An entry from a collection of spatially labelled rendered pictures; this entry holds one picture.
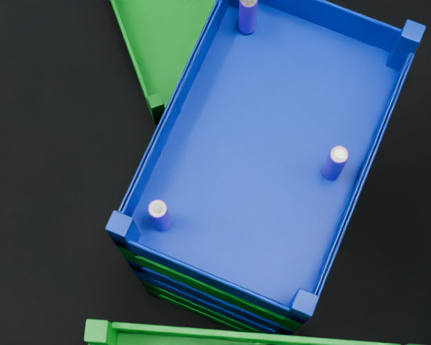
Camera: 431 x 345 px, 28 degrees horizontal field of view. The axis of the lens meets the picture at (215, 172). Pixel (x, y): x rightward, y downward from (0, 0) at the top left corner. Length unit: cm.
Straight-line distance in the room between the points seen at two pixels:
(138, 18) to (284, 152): 56
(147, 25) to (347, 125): 55
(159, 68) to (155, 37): 5
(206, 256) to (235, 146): 12
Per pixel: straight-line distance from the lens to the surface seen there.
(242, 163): 87
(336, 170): 83
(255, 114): 88
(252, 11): 86
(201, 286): 88
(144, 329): 79
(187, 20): 136
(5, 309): 128
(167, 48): 134
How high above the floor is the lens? 124
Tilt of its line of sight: 75 degrees down
